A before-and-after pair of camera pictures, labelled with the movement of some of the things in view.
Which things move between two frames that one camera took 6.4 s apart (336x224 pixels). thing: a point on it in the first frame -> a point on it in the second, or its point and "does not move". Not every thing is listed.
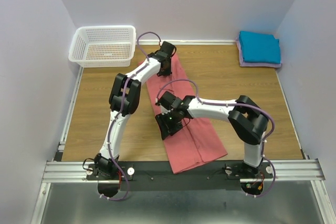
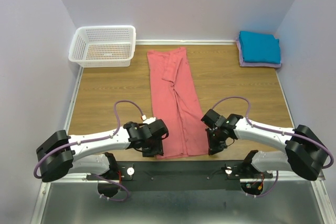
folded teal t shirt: x=260 y=48 does not move
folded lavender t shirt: x=254 y=64 does not move
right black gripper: x=161 y=120 -> x=212 y=147
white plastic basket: x=103 y=46 does not move
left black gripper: x=167 y=72 -> x=157 y=150
